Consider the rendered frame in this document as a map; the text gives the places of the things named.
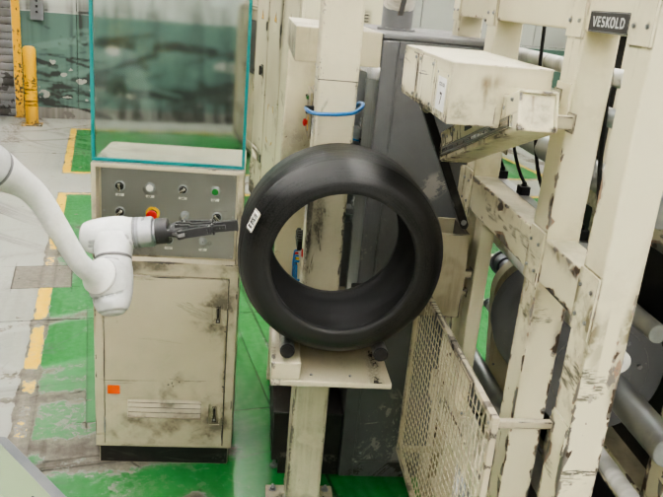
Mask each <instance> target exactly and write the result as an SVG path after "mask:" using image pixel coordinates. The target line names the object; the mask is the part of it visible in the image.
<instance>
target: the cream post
mask: <svg viewBox="0 0 663 497"><path fill-rule="evenodd" d="M365 4H366V0H321V9H320V22H319V35H318V48H317V61H316V63H315V65H316V74H315V75H316V76H315V86H314V99H313V106H315V108H314V111H317V112H348V111H354V110H355V109H356V98H357V88H358V77H359V67H360V56H361V46H362V36H363V25H364V15H365ZM354 119H355V114H354V115H347V116H318V115H314V124H313V136H312V133H311V139H310V147H312V146H316V145H321V144H329V143H348V144H352V140H353V129H354ZM346 202H347V194H337V195H331V196H327V197H323V198H320V199H317V200H315V201H313V202H311V203H309V204H307V214H306V220H305V219H304V230H303V243H302V249H303V257H302V256H301V269H300V282H301V283H302V284H304V285H307V286H309V287H312V288H316V289H320V290H328V291H336V290H338V286H339V275H340V266H341V255H342V245H343V234H344V223H345V213H346ZM329 390H330V388H327V387H297V386H291V398H290V411H289V424H288V437H287V452H286V464H285V476H284V479H283V480H284V489H283V491H284V497H319V495H320V484H321V473H322V463H323V452H324V442H325V432H326V422H327V411H328V400H329Z"/></svg>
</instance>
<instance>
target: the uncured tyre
mask: <svg viewBox="0 0 663 497"><path fill-rule="evenodd" d="M337 194H356V195H362V196H366V197H370V198H372V199H375V200H377V201H380V202H381V203H383V204H385V205H387V206H388V207H390V208H391V209H392V210H393V211H395V212H396V213H397V218H398V236H397V241H396V245H395V248H394V250H393V253H392V255H391V256H390V258H389V260H388V261H387V263H386V264H385V265H384V267H383V268H382V269H381V270H380V271H379V272H378V273H377V274H376V275H374V276H373V277H372V278H370V279H369V280H367V281H366V282H364V283H362V284H360V285H358V286H355V287H352V288H349V289H344V290H336V291H328V290H320V289H316V288H312V287H309V286H307V285H304V284H302V283H301V282H299V281H297V280H296V279H294V278H293V277H292V276H290V275H289V274H288V273H287V272H286V271H285V270H284V269H283V267H282V266H281V265H280V263H279V262H278V260H277V259H276V257H275V255H274V252H273V250H272V248H273V245H274V242H275V240H276V237H277V235H278V233H279V232H280V230H281V229H282V227H283V226H284V224H285V223H286V222H287V221H288V220H289V218H290V217H291V216H292V215H293V214H295V213H296V212H297V211H298V210H300V209H301V208H302V207H304V206H305V205H307V204H309V203H311V202H313V201H315V200H317V199H320V198H323V197H327V196H331V195H337ZM255 209H257V210H258V212H259V213H260V216H259V218H258V221H257V223H256V225H255V227H254V229H253V231H252V232H250V231H249V230H248V228H247V225H248V223H249V221H250V219H251V217H252V215H253V213H254V211H255ZM442 260H443V237H442V231H441V227H440V223H439V220H438V217H437V214H436V212H435V210H434V208H433V206H432V204H431V202H430V200H429V199H428V197H427V196H426V195H425V193H424V192H423V191H422V189H421V188H420V187H419V186H418V184H417V183H416V182H415V181H414V179H413V178H412V177H411V176H410V174H409V173H408V172H407V171H406V170H405V169H404V168H403V167H402V166H401V165H399V164H398V163H397V162H395V161H394V160H393V159H391V158H389V157H388V156H386V155H384V154H382V153H380V152H378V151H376V150H373V149H371V148H367V147H364V146H360V145H355V144H348V143H329V144H321V145H316V146H312V147H309V148H306V149H303V150H300V151H298V152H296V153H294V154H292V155H290V156H288V157H286V158H285V159H283V160H281V161H280V162H279V163H277V164H276V165H275V166H273V167H272V168H271V169H270V170H269V171H268V172H267V173H266V174H265V175H264V176H263V177H262V178H261V179H260V181H259V182H258V184H257V185H256V186H255V188H254V190H253V191H252V193H251V195H250V197H249V199H248V201H247V203H246V206H245V209H244V212H243V215H242V220H241V226H240V234H239V243H238V267H239V273H240V277H241V281H242V284H243V287H244V290H245V292H246V294H247V296H248V298H249V300H250V302H251V303H252V305H253V306H254V308H255V309H256V311H257V312H258V313H259V315H260V316H261V317H262V318H263V319H264V320H265V321H266V322H267V323H268V324H269V325H270V326H271V327H272V328H273V329H274V330H276V331H277V332H278V333H280V334H281V335H283V336H285V337H286V338H288V339H290V340H292V341H294V342H296V343H298V344H301V345H304V346H307V347H310V348H314V349H319V350H325V351H351V350H358V349H362V348H366V347H370V346H373V345H376V344H378V343H381V342H383V341H385V340H387V339H389V338H391V337H393V336H394V335H396V334H397V333H399V332H400V331H402V330H403V329H405V328H406V327H407V326H408V325H409V324H410V323H412V322H413V321H414V320H415V319H416V318H417V316H418V315H419V314H420V313H421V312H422V310H423V309H424V308H425V306H426V305H427V303H428V302H429V300H430V298H431V296H432V295H433V293H434V290H435V288H436V285H437V283H438V280H439V276H440V272H441V267H442Z"/></svg>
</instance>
